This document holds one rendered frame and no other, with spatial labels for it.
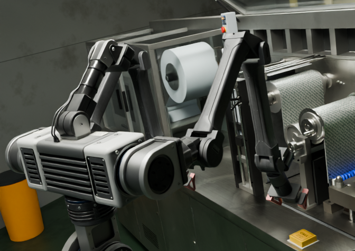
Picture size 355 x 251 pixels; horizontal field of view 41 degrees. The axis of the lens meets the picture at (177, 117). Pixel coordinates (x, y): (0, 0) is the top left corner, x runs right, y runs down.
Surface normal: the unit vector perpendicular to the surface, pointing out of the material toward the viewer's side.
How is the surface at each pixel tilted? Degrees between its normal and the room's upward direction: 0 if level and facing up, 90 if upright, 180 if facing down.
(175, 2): 90
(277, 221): 0
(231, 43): 44
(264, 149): 94
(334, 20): 90
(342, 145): 90
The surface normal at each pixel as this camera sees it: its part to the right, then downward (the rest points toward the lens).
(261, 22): -0.88, 0.26
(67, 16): 0.77, 0.04
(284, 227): -0.17, -0.95
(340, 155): 0.45, 0.15
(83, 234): -0.62, 0.30
